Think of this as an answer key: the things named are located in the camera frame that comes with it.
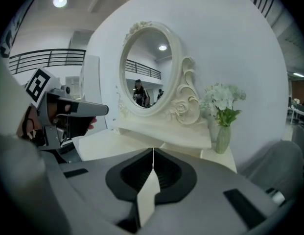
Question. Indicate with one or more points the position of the person's white clothing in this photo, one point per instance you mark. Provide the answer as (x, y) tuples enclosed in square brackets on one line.
[(14, 180)]

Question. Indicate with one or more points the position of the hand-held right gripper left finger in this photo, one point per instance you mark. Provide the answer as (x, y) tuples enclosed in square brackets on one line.
[(93, 180)]

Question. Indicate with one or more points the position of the black balcony railing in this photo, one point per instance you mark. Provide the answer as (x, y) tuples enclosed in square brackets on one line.
[(44, 60)]

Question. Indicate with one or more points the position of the person's left hand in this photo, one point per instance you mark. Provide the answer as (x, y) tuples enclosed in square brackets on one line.
[(78, 126)]

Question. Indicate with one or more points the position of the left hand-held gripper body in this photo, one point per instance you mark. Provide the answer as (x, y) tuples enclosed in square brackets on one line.
[(38, 87)]

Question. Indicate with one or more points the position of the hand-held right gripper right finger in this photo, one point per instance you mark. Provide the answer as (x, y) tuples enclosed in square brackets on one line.
[(210, 180)]

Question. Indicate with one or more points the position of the white flower bunch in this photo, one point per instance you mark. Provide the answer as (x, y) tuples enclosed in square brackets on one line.
[(222, 97)]

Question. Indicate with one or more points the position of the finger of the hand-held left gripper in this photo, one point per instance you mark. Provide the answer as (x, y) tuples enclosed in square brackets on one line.
[(93, 109)]

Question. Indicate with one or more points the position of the round ceiling lamp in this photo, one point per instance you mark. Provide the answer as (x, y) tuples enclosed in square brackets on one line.
[(60, 1)]

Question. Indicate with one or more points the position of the white bookshelf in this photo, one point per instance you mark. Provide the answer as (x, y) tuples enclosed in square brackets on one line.
[(91, 77)]

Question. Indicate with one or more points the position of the person's left forearm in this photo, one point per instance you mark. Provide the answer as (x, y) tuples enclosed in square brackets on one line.
[(30, 111)]

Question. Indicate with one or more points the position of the white oval ornate mirror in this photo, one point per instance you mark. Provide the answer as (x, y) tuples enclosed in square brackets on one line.
[(147, 65)]

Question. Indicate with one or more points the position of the grey upholstered chair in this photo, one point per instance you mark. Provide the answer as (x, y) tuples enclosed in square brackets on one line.
[(276, 165)]

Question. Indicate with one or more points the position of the pale green ribbed vase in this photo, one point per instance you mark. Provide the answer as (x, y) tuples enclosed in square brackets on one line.
[(223, 139)]

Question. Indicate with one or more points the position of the white dressing table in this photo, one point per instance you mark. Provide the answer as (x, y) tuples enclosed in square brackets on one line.
[(142, 133)]

